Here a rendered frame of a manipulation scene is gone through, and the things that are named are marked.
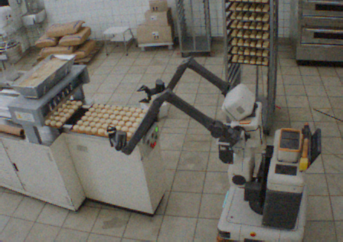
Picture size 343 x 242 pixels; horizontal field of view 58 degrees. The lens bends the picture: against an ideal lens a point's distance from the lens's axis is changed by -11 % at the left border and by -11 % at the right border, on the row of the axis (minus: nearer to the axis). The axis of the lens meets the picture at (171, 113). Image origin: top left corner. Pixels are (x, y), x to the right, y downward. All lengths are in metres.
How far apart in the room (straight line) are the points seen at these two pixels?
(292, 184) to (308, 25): 3.37
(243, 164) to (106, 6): 4.86
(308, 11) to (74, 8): 4.32
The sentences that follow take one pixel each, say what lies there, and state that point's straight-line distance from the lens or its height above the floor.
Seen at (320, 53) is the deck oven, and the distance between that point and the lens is 5.40.
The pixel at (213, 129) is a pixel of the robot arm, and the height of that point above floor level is 1.14.
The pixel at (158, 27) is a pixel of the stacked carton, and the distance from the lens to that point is 5.90.
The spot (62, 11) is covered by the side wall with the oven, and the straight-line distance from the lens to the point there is 7.02.
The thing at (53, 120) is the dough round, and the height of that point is 0.91.
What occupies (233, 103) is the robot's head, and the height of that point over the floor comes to 1.22.
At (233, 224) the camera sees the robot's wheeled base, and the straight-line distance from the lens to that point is 2.58.
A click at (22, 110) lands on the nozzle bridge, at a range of 2.63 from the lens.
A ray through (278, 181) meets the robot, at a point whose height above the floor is 0.79.
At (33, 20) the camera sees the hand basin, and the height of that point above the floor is 0.79.
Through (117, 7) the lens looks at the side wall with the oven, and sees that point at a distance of 6.51.
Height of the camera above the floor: 2.31
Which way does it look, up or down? 33 degrees down
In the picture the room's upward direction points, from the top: 7 degrees counter-clockwise
